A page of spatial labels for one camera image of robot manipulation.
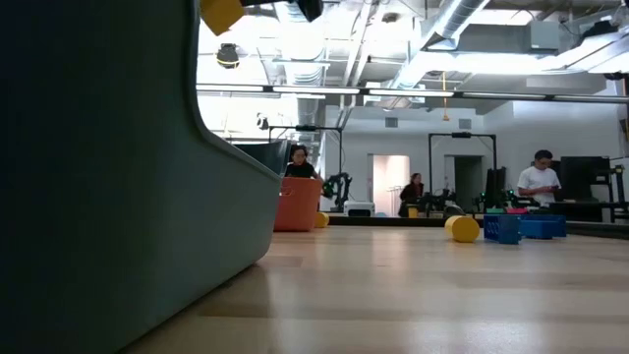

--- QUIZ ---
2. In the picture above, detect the white box device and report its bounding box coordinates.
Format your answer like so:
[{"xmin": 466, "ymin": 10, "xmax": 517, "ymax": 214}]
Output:
[{"xmin": 343, "ymin": 200, "xmax": 376, "ymax": 218}]

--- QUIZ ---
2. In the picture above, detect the black metal table frame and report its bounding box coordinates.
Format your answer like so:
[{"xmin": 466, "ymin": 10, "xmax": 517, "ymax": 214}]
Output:
[{"xmin": 314, "ymin": 214, "xmax": 629, "ymax": 241}]

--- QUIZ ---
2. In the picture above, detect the black gantry frame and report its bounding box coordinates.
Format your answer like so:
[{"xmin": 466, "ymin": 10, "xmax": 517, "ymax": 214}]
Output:
[
  {"xmin": 267, "ymin": 125, "xmax": 344, "ymax": 212},
  {"xmin": 428, "ymin": 131, "xmax": 497, "ymax": 198}
]

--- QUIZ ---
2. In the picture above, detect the small orange plastic bin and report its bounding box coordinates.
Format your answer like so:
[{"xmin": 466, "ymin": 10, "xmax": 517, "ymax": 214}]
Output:
[{"xmin": 273, "ymin": 176, "xmax": 323, "ymax": 233}]

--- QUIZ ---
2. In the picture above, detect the person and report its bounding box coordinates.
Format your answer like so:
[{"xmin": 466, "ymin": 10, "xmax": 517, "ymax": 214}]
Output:
[
  {"xmin": 516, "ymin": 149, "xmax": 562, "ymax": 208},
  {"xmin": 397, "ymin": 172, "xmax": 426, "ymax": 218},
  {"xmin": 283, "ymin": 144, "xmax": 325, "ymax": 181}
]

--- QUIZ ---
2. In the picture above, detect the black overhead crossbar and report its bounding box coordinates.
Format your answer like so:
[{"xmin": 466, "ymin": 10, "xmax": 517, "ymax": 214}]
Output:
[{"xmin": 196, "ymin": 83, "xmax": 629, "ymax": 104}]

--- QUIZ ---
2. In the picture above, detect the black hanging camera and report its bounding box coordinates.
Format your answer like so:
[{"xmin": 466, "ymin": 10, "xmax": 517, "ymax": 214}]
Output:
[{"xmin": 215, "ymin": 42, "xmax": 241, "ymax": 70}]

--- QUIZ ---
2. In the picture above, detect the black background cabinet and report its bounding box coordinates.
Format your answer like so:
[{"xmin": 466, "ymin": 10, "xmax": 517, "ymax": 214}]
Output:
[{"xmin": 559, "ymin": 155, "xmax": 613, "ymax": 203}]

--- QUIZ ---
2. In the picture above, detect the yellow hanging cord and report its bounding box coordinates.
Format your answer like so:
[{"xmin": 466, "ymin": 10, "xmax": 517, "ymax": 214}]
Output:
[{"xmin": 440, "ymin": 71, "xmax": 451, "ymax": 123}]

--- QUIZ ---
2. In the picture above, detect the silver ceiling duct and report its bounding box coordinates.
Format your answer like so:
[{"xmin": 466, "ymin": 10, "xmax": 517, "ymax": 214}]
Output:
[{"xmin": 392, "ymin": 0, "xmax": 492, "ymax": 89}]

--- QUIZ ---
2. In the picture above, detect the blue toy block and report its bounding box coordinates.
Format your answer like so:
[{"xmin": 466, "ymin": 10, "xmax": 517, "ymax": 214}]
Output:
[
  {"xmin": 533, "ymin": 213, "xmax": 568, "ymax": 238},
  {"xmin": 483, "ymin": 214, "xmax": 523, "ymax": 246}
]

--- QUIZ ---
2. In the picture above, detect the teal plastic bin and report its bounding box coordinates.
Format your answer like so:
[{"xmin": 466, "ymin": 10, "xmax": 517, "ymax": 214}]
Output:
[{"xmin": 0, "ymin": 0, "xmax": 291, "ymax": 354}]

